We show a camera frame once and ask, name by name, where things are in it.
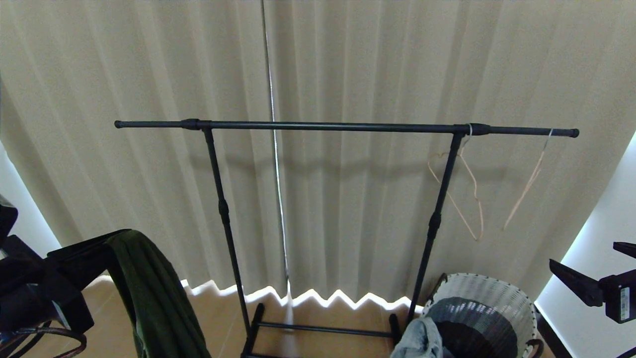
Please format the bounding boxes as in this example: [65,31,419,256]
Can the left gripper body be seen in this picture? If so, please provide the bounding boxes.
[0,236,95,335]

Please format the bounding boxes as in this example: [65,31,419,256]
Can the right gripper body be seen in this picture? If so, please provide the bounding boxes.
[599,270,636,325]

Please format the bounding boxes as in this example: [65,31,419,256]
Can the green printed t-shirt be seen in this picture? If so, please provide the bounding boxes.
[105,230,212,358]

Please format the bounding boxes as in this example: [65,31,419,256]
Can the pink clothes hanger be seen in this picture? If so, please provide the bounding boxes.
[427,137,484,242]
[503,130,553,231]

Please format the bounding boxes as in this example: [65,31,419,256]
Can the white laundry basket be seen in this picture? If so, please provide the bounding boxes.
[421,272,545,358]

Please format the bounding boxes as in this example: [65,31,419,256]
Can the black clothes rack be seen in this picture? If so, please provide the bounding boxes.
[114,118,580,358]

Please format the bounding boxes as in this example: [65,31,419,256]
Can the pale grey shorts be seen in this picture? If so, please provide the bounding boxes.
[390,317,444,358]

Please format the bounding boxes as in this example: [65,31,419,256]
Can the beige curtain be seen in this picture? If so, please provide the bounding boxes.
[0,0,636,311]

